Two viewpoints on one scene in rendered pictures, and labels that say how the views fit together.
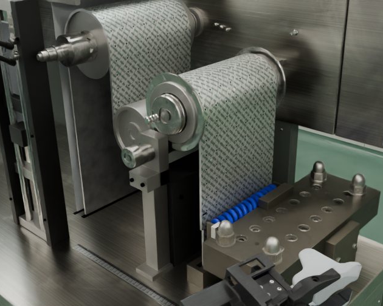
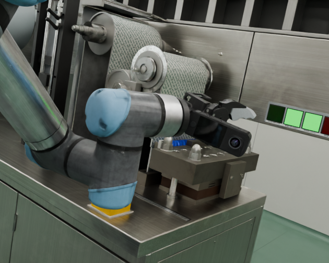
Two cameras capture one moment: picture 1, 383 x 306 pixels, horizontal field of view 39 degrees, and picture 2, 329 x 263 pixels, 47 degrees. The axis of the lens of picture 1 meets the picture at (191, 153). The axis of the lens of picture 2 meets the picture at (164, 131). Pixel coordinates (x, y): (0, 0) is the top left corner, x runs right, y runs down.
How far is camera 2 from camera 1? 41 cm
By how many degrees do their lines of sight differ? 16
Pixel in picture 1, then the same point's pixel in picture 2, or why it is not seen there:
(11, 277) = (18, 162)
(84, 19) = (102, 18)
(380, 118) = (264, 105)
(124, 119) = (114, 78)
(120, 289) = not seen: hidden behind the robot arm
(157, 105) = (139, 62)
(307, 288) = (230, 101)
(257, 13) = (199, 43)
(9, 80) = (47, 45)
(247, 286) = (197, 97)
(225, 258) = (165, 156)
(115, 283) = not seen: hidden behind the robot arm
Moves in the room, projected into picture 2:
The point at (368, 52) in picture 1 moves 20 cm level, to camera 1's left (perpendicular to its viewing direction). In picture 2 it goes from (261, 66) to (203, 55)
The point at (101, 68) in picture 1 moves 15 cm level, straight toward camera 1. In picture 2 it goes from (106, 47) to (110, 48)
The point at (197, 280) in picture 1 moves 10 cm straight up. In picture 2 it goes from (142, 180) to (148, 148)
